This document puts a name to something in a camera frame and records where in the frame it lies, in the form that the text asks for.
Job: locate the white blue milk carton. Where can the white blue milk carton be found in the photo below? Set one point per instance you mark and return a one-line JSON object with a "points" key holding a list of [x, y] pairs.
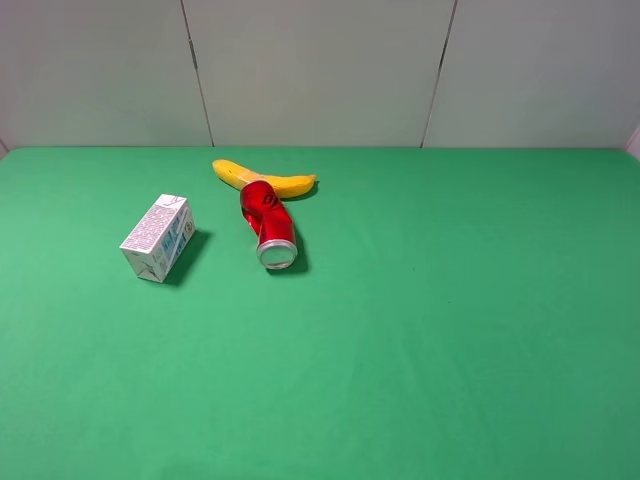
{"points": [[159, 238]]}

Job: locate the crushed red soda can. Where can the crushed red soda can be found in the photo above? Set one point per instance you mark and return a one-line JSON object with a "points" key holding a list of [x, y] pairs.
{"points": [[268, 218]]}

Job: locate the yellow banana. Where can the yellow banana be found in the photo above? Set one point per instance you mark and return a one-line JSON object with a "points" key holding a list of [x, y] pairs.
{"points": [[285, 187]]}

